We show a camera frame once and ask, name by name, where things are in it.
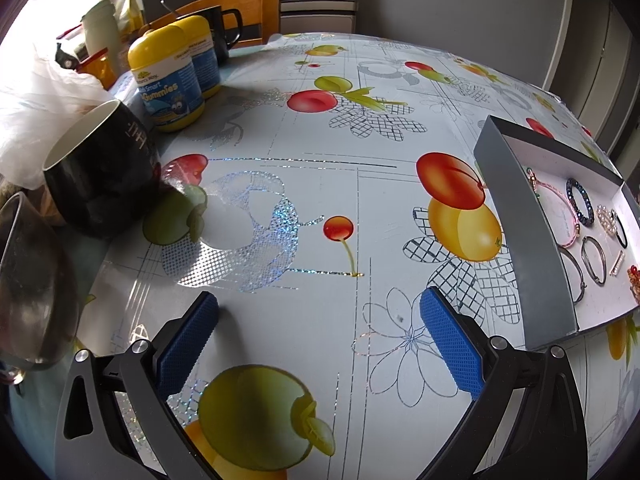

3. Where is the pearl bracelet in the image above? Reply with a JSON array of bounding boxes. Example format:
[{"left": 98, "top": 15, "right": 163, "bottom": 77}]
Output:
[{"left": 596, "top": 204, "right": 619, "bottom": 236}]

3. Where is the yellow lid blue label bottle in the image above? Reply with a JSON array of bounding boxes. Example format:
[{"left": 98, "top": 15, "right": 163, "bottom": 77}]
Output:
[
  {"left": 175, "top": 15, "right": 222, "bottom": 101},
  {"left": 127, "top": 26, "right": 207, "bottom": 133}
]

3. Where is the fruit print tablecloth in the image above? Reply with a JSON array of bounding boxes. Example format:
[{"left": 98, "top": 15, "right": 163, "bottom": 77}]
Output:
[{"left": 10, "top": 32, "right": 640, "bottom": 480}]

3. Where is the white tumbler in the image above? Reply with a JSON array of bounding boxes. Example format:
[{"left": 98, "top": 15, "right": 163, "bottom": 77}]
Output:
[{"left": 81, "top": 0, "right": 123, "bottom": 78}]

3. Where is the grey cabinet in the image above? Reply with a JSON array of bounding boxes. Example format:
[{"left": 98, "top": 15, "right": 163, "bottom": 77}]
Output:
[{"left": 279, "top": 1, "right": 358, "bottom": 36}]

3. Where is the white plastic bag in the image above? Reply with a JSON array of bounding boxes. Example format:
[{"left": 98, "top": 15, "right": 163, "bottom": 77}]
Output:
[{"left": 0, "top": 40, "right": 116, "bottom": 191}]

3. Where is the silver hoop bracelet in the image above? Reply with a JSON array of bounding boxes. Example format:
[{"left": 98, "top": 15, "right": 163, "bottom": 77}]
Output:
[{"left": 580, "top": 235, "right": 608, "bottom": 286}]

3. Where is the red basket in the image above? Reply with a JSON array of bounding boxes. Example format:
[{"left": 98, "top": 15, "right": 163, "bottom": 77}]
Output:
[{"left": 56, "top": 22, "right": 111, "bottom": 88}]

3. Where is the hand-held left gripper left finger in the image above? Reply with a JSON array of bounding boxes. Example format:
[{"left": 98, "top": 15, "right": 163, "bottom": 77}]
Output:
[{"left": 52, "top": 291, "right": 226, "bottom": 480}]

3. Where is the glossy black mug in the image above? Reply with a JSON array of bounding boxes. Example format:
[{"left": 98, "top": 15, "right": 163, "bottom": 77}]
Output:
[{"left": 42, "top": 99, "right": 163, "bottom": 239}]

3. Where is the pink cord bracelet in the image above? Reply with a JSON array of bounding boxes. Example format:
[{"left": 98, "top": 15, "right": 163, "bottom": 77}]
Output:
[{"left": 525, "top": 166, "right": 583, "bottom": 249}]

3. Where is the thin black hoop bracelet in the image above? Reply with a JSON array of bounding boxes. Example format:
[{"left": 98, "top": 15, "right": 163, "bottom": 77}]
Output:
[{"left": 559, "top": 246, "right": 586, "bottom": 305}]

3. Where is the wooden chair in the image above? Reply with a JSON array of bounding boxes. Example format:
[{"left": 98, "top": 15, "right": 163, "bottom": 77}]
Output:
[{"left": 137, "top": 0, "right": 281, "bottom": 50}]

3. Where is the black mug with handle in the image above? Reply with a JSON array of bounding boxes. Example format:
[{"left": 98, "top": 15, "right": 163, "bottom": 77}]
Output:
[{"left": 177, "top": 5, "right": 244, "bottom": 63}]

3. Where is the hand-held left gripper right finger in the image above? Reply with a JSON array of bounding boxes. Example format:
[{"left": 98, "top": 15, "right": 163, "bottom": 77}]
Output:
[{"left": 417, "top": 286, "right": 588, "bottom": 480}]

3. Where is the clear drinking glass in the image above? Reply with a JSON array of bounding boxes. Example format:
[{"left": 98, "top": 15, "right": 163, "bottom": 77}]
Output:
[{"left": 0, "top": 192, "right": 81, "bottom": 371}]

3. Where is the grey cardboard box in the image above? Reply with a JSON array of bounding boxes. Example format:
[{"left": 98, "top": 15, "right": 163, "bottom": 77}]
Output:
[{"left": 472, "top": 115, "right": 640, "bottom": 352}]

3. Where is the white closet door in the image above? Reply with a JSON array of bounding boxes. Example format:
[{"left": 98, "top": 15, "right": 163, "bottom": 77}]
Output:
[{"left": 542, "top": 0, "right": 640, "bottom": 161}]

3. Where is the black hair tie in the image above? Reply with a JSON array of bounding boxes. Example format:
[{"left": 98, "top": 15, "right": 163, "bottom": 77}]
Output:
[{"left": 614, "top": 210, "right": 630, "bottom": 249}]

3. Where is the dark bead bracelet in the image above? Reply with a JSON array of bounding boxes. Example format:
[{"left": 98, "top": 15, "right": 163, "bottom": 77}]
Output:
[{"left": 566, "top": 177, "right": 597, "bottom": 226}]

